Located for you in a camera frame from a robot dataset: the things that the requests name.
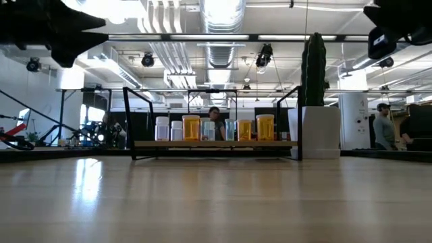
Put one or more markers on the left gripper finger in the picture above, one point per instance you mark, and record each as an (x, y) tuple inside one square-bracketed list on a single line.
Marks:
[(74, 20), (74, 47)]

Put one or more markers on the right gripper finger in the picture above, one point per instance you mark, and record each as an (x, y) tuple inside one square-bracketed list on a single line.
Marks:
[(391, 13)]

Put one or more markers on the large orange medicine bottle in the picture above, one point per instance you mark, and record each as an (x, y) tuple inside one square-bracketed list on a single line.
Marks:
[(191, 128), (265, 127)]

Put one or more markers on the pale blue medicine bottle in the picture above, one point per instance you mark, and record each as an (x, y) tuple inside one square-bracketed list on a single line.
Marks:
[(209, 131), (204, 119)]

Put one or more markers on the small orange medicine bottle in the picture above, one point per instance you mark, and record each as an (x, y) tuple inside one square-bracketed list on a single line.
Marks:
[(243, 130)]

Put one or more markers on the black background robot arm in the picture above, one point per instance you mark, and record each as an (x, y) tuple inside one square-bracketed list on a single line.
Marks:
[(91, 130)]

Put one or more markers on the black ceiling spotlight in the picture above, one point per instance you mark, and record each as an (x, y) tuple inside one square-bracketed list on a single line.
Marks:
[(147, 60), (386, 62), (33, 64)]

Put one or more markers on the grey laptop screen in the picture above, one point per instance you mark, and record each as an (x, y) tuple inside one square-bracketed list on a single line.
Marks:
[(24, 116)]

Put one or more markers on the green cactus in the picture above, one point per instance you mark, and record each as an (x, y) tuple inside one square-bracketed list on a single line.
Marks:
[(314, 71)]

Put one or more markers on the white round column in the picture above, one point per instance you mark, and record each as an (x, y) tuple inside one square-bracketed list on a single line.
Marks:
[(353, 121)]

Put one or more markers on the white hexagonal plant pot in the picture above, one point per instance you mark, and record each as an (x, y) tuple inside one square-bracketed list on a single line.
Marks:
[(320, 131)]

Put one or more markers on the black monitor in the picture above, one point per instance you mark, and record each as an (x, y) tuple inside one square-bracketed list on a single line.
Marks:
[(283, 116)]

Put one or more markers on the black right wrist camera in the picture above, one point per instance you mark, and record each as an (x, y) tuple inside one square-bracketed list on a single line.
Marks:
[(381, 42)]

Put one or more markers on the black background rig frame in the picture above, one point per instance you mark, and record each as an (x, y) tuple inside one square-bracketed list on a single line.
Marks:
[(60, 111), (212, 90)]

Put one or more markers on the black metal table frame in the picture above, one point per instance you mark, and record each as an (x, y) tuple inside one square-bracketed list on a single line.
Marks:
[(50, 153)]

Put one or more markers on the black hanging camera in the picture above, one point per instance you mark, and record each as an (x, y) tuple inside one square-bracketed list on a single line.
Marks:
[(264, 55)]

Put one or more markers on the black overhead frame beam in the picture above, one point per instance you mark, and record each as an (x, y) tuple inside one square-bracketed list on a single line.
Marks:
[(216, 37)]

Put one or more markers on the silver ventilation duct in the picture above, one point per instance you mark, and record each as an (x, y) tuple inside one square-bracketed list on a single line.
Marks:
[(221, 54)]

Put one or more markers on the wooden shelf black metal frame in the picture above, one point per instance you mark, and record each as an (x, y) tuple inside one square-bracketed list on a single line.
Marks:
[(216, 143)]

